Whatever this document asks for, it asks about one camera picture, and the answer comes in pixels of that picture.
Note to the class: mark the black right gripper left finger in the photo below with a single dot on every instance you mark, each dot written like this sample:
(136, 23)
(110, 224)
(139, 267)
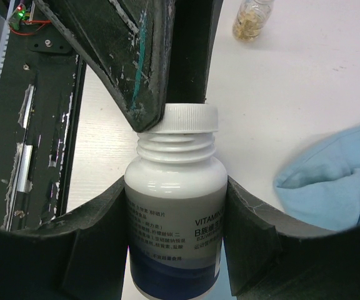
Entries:
(80, 255)

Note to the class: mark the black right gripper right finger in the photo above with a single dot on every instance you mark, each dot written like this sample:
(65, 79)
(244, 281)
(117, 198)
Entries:
(271, 255)

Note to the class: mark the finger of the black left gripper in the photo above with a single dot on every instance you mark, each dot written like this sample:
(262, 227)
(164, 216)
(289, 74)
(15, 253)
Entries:
(194, 32)
(127, 44)

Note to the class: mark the amber pill bottle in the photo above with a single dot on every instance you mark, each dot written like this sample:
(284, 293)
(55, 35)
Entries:
(251, 18)

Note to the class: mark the white bottle cap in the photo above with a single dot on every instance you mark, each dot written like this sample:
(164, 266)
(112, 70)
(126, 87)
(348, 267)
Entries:
(187, 118)

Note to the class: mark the white cap pill bottle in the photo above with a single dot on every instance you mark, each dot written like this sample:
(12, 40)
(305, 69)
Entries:
(175, 191)

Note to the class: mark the light blue cloth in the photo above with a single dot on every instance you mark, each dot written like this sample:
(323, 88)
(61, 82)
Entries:
(322, 186)

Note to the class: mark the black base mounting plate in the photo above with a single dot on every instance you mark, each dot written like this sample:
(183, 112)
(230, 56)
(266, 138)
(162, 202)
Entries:
(41, 87)

